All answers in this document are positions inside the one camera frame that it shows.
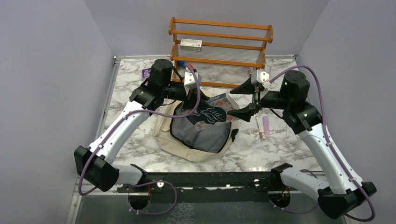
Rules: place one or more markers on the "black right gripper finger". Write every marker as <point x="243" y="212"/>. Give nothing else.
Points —
<point x="245" y="88"/>
<point x="244" y="114"/>

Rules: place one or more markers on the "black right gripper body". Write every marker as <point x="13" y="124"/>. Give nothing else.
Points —
<point x="257" y="100"/>

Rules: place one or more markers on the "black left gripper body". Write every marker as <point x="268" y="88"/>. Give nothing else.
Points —
<point x="191" y="93"/>

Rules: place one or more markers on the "Little Women book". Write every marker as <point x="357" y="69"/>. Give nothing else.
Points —
<point x="216" y="113"/>

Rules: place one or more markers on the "cream canvas backpack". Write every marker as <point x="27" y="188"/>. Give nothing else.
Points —
<point x="180" y="137"/>

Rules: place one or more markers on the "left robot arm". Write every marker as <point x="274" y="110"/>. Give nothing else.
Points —
<point x="95" y="162"/>

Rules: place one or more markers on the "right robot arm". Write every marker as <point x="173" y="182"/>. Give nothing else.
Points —
<point x="343" y="190"/>

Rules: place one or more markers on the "pink highlighter pen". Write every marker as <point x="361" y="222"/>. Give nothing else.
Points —
<point x="266" y="130"/>

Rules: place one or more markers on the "red white small box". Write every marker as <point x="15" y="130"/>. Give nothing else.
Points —
<point x="252" y="70"/>

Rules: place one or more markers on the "white pen brown cap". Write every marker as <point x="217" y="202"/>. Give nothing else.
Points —
<point x="259" y="127"/>

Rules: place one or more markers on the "orange wooden shelf rack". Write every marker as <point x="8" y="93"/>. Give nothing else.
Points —
<point x="223" y="43"/>

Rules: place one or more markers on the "grey green small box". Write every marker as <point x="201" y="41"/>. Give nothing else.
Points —
<point x="191" y="45"/>

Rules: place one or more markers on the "purple Griffiths Denton book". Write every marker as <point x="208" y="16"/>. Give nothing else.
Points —
<point x="146" y="73"/>

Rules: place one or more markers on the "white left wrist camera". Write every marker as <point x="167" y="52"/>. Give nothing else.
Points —
<point x="190" y="82"/>

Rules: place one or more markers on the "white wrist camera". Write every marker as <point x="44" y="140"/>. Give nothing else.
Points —
<point x="190" y="82"/>
<point x="260" y="80"/>

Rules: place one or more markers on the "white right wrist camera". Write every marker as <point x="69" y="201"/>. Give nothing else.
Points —
<point x="260" y="80"/>

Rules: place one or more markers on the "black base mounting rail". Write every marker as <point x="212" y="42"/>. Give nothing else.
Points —
<point x="206" y="187"/>

